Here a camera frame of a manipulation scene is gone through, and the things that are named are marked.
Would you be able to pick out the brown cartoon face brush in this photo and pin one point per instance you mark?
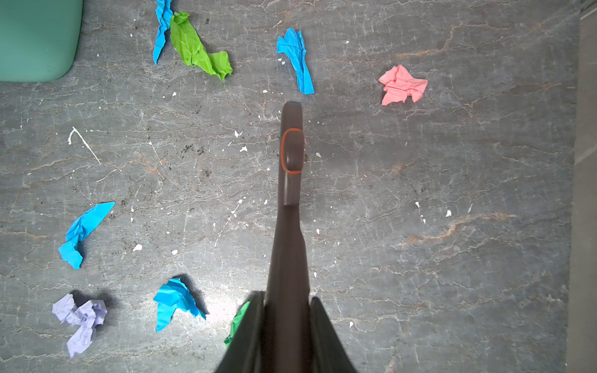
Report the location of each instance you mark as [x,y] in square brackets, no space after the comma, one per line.
[286,341]

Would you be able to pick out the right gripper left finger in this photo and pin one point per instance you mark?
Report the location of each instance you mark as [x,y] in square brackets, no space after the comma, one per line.
[243,353]

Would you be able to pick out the blue paper scrap near middle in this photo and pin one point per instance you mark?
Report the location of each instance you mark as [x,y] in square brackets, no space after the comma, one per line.
[173,296]

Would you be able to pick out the dark green paper scrap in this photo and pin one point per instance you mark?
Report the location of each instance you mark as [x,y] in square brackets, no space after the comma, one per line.
[237,320]

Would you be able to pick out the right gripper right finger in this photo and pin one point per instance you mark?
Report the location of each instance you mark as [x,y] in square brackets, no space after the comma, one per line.
[328,354]

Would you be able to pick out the green plastic trash bin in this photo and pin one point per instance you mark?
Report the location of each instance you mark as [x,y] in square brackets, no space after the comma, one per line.
[39,39]

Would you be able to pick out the blue paper scrap near dustpan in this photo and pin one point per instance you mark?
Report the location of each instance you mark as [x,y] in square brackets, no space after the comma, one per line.
[80,229]

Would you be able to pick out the pink paper scrap far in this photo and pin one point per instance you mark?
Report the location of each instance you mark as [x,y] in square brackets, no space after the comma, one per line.
[399,85]

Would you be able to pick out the blue paper scrap far middle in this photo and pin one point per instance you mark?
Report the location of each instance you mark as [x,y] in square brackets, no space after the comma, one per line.
[292,44]

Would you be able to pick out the lime green paper scrap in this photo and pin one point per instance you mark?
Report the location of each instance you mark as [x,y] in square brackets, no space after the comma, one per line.
[188,44]

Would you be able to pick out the purple paper scrap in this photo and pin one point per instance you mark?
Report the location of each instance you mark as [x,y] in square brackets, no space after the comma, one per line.
[87,317]

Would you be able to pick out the blue paper scrap far left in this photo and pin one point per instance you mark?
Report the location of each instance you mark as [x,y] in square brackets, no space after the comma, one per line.
[163,13]

